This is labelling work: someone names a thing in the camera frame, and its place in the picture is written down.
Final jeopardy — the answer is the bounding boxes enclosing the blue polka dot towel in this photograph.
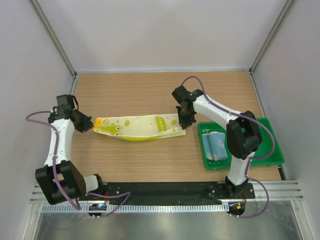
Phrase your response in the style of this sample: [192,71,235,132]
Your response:
[201,131,228,161]

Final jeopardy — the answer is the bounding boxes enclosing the yellow green printed towel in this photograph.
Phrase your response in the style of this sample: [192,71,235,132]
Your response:
[92,113,186,142]

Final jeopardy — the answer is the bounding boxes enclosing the green plastic tray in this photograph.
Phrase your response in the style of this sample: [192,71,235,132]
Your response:
[197,122,285,170]

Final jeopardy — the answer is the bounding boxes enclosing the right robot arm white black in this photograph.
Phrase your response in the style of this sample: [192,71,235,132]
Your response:
[172,85,263,198]

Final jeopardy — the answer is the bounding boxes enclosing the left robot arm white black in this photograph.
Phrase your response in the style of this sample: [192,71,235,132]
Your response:
[35,94,106,205]

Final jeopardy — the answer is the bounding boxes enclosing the left aluminium frame post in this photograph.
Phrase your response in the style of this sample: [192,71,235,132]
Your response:
[28,0,77,79]

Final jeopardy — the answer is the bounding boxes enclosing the aluminium frame post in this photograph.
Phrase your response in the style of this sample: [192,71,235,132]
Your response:
[249,0,297,75]
[28,0,77,79]

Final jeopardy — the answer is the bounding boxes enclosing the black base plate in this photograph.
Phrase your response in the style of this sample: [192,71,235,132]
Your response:
[95,181,255,206]

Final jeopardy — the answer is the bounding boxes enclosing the perforated metal cable rail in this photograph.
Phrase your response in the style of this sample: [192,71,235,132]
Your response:
[42,203,229,214]

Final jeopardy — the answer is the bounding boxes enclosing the right aluminium frame post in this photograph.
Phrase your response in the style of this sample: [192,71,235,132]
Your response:
[249,0,297,75]

